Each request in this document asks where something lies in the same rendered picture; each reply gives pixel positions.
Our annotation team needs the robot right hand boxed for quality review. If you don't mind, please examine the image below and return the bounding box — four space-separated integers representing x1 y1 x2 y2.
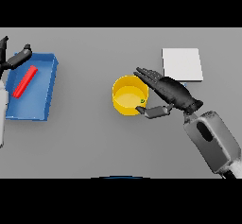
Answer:
132 66 204 120

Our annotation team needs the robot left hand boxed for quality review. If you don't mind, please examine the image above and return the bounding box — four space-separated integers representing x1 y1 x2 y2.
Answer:
0 35 33 80

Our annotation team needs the red beaker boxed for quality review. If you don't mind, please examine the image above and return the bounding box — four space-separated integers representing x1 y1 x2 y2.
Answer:
11 64 39 99

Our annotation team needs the pale square scale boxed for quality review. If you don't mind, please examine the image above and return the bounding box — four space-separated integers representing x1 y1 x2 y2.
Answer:
161 47 204 83

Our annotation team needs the yellow bowl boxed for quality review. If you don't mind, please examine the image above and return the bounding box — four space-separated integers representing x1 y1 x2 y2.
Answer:
112 75 150 117

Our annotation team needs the blue tray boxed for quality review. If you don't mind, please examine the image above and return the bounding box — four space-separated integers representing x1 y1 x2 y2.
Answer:
5 52 60 122

